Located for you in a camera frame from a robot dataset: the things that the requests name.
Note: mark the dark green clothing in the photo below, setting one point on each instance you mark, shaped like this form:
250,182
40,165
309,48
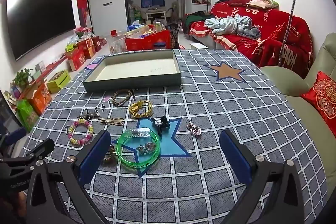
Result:
195,20

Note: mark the pink flower bouquet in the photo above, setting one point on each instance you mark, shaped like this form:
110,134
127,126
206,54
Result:
82,31

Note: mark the red gift bag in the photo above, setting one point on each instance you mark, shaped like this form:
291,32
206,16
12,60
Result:
147,41

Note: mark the large black television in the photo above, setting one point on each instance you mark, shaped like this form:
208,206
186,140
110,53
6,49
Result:
39,22

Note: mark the green translucent bangle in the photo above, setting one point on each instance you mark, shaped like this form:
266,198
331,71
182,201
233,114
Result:
120,153

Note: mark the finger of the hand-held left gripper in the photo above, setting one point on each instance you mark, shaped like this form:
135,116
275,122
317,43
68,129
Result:
14,135
39,149

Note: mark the pale green armchair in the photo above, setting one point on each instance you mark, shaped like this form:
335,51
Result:
288,79

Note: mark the red wall decoration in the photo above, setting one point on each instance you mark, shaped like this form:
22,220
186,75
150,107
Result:
82,8

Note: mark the beige green pillow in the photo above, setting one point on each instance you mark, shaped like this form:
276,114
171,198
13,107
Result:
262,3

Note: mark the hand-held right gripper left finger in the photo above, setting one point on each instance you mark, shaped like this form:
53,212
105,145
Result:
94,158

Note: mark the black selfie stick stand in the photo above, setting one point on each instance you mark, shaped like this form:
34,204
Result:
288,19

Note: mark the dark screen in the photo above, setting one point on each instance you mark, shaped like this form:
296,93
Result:
8,113

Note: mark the small white stool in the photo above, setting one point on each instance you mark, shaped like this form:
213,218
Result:
199,46

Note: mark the grey checked tablecloth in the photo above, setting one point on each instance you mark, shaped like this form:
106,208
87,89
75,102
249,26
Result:
236,98

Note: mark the black bow hair clip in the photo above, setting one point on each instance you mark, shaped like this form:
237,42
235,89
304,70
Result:
162,121

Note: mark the grey sofa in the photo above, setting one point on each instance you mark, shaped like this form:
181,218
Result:
219,43

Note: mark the red printed sofa cover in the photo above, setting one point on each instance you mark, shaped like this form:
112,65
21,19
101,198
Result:
275,37

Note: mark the silver rhinestone brooch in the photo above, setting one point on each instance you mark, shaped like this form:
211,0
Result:
145,148

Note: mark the lime green box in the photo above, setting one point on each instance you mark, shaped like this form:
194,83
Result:
59,81

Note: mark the stack of red gift boxes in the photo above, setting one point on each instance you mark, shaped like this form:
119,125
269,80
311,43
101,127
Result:
81,52

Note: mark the red embroidered cushion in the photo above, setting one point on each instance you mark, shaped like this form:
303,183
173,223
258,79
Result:
323,98

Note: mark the green potted plant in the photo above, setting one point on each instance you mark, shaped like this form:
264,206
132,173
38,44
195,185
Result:
22,77

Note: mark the green plastic bag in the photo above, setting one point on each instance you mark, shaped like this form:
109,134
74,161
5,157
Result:
27,115

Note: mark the silver heart pendant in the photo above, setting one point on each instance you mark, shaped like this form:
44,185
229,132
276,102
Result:
195,130

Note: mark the light blue blanket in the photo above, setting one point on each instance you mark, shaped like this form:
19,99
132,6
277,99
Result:
231,24

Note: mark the orange printed box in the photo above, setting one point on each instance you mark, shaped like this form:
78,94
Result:
40,100

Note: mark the blue lid jar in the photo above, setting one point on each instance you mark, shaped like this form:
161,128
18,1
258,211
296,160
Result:
159,45

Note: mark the white dining table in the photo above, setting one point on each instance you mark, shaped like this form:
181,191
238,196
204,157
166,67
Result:
155,14

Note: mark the small red card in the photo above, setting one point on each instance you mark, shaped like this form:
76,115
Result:
113,33

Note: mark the grey-green shallow tray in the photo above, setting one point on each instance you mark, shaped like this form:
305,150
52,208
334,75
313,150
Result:
136,66

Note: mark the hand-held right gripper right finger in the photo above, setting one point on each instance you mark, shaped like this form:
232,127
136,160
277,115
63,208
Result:
235,158

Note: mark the clear plastic bag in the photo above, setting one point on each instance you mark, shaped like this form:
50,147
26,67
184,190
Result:
116,45

